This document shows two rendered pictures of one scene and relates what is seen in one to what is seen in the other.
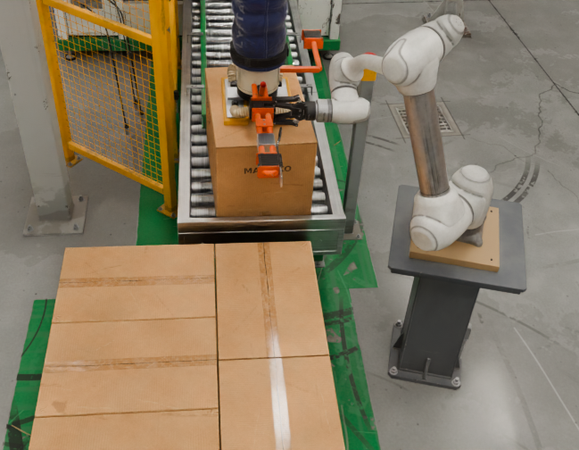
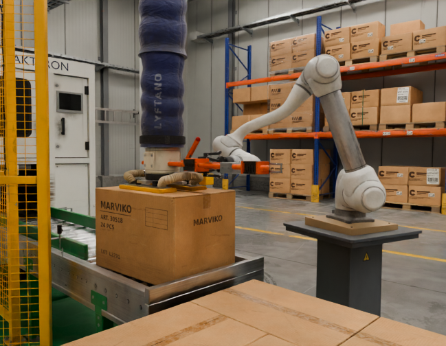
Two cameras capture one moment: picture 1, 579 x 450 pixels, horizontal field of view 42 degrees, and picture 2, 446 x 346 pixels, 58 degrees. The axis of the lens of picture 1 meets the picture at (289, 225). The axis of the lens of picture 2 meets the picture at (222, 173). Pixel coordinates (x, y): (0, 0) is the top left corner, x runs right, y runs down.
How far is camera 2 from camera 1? 2.15 m
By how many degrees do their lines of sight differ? 51
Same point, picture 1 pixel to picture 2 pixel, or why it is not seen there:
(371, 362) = not seen: outside the picture
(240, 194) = (191, 250)
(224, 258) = (212, 304)
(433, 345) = not seen: hidden behind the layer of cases
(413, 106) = (337, 99)
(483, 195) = not seen: hidden behind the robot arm
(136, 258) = (131, 331)
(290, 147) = (220, 195)
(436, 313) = (363, 298)
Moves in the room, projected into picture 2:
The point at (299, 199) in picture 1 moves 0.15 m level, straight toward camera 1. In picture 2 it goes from (227, 250) to (248, 257)
